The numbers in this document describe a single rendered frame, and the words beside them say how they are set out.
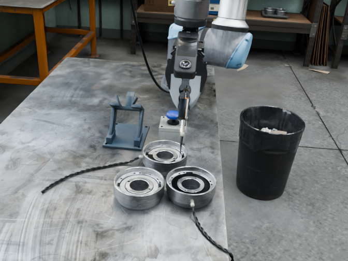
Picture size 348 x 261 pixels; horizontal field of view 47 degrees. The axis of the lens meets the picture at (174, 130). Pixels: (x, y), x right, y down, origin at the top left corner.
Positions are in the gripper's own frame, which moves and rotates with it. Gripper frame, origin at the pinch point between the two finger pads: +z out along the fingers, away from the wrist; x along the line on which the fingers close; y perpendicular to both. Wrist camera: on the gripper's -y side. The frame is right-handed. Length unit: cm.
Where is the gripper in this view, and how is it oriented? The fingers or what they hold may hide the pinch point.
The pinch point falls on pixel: (184, 105)
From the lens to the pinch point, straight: 94.9
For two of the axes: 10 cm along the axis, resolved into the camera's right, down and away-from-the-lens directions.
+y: 1.1, -4.6, 8.8
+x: -9.9, -1.0, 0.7
